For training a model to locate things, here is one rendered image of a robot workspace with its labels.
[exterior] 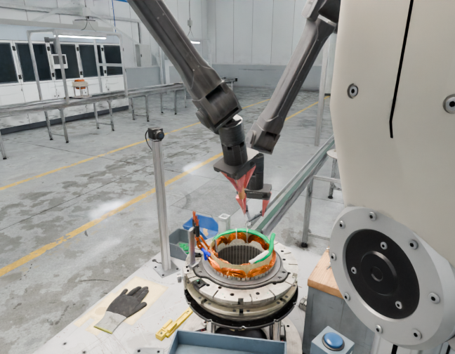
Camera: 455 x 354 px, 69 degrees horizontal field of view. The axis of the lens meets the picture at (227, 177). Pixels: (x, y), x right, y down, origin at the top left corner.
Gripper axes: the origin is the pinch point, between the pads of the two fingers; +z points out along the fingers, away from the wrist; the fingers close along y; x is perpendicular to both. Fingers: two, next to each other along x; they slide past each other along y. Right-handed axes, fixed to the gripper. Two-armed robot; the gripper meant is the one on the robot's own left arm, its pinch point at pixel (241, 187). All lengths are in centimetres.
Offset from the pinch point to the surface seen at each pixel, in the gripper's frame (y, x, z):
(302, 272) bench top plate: -26, 1, 68
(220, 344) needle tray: 28.0, 14.0, 19.7
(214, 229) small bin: -24, -51, 71
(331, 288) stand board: -3.1, 24.8, 27.0
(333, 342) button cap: 11.0, 32.7, 23.0
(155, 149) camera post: -5.8, -47.7, 8.0
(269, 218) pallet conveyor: -55, -39, 84
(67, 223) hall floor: 6, -260, 167
